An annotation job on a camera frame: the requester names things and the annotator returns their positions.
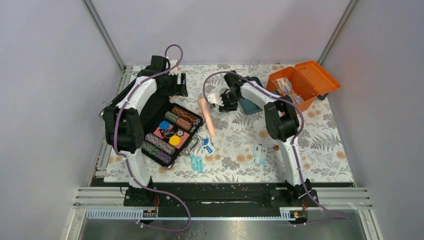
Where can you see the orange medicine box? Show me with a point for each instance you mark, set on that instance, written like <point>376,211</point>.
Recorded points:
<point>308,79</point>

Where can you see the blue white sachet packet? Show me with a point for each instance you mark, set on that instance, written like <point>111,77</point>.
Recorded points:
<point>260,154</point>

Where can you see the orange black chip stack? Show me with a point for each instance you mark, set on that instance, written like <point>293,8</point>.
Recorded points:
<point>186,115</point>

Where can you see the green chip stack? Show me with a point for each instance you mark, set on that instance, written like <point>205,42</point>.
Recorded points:
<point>171,117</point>

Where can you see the small blue sachets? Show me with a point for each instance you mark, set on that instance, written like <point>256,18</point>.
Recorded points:
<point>207,145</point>

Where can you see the yellow poker chip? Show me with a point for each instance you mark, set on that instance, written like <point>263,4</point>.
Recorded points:
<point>174,140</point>

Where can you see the red white chip stack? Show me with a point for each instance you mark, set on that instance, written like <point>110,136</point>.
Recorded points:
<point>184,123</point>

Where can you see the colourful plaster box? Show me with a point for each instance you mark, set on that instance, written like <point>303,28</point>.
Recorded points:
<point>284,85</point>

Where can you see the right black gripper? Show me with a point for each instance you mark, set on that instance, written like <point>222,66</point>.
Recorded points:
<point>224,107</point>

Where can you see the blue poker chip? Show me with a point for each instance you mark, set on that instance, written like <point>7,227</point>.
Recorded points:
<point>164,125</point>

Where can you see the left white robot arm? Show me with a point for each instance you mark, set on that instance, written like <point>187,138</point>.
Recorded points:
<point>125,118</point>

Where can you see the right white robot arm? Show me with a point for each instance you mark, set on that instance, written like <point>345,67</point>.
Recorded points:
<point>284,122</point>

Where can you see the black poker chip case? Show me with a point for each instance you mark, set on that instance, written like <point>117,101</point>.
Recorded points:
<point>156,141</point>

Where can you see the teal tube pair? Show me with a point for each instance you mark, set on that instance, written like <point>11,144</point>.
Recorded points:
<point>197,163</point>

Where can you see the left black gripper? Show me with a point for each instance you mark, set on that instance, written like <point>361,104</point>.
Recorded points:
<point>177,89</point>

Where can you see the floral table mat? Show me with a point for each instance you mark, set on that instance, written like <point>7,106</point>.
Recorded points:
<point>322,155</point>

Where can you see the teal divided tray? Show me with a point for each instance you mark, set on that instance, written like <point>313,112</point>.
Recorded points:
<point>250,106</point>

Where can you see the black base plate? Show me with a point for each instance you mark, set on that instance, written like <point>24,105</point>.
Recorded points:
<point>204,200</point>

